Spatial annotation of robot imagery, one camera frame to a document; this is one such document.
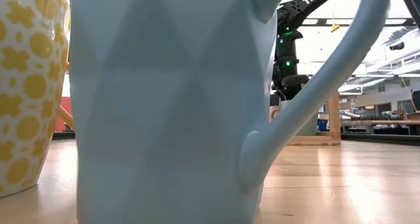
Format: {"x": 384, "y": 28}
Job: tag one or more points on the faceted blue mug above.
{"x": 164, "y": 119}

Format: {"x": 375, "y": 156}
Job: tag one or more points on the yellow-dotted mug orange rim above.
{"x": 29, "y": 86}

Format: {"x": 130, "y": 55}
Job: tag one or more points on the blue storage container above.
{"x": 323, "y": 125}

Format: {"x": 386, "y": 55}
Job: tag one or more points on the pink mug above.
{"x": 273, "y": 114}

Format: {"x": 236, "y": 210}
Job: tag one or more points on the slatted wooden rack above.
{"x": 334, "y": 119}

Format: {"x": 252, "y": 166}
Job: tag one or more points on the green mug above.
{"x": 311, "y": 127}

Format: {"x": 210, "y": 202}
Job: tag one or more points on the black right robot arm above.
{"x": 288, "y": 46}

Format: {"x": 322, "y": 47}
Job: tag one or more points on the wooden workbench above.
{"x": 380, "y": 122}

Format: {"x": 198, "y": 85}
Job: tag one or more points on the red cabinet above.
{"x": 68, "y": 105}

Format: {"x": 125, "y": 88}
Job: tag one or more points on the yellow hanging tag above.
{"x": 334, "y": 27}

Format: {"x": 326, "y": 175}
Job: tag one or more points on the black hanging ceiling object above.
{"x": 397, "y": 46}

